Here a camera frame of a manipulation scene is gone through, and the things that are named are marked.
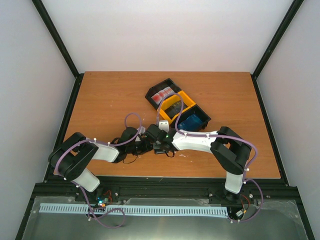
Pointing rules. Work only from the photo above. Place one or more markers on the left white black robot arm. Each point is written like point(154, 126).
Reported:
point(71, 158)

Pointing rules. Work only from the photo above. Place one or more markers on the yellow plastic bin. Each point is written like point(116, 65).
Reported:
point(169, 100)

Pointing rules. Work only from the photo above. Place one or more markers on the black aluminium frame rail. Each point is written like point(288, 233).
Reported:
point(157, 187)

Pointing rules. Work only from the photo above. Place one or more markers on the stack of red cards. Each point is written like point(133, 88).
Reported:
point(160, 95)

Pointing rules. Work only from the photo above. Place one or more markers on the black leather card holder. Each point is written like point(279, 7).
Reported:
point(158, 151)

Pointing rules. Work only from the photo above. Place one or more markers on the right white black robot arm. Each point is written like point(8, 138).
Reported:
point(229, 149)

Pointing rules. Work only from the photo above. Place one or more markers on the black bin with blue cards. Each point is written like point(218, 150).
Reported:
point(199, 112)

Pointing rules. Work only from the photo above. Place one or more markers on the stack of blue cards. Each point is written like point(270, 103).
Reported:
point(193, 124)

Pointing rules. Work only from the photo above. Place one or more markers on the black bin with red cards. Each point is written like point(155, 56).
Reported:
point(154, 89)

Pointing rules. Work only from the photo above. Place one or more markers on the light blue slotted cable duct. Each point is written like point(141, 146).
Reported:
point(137, 210)

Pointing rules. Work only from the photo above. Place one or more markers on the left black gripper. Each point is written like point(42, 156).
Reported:
point(146, 146)

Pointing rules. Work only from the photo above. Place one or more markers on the black card holders in bin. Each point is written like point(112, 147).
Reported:
point(174, 109)

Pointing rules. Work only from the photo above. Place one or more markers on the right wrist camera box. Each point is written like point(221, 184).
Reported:
point(156, 132)

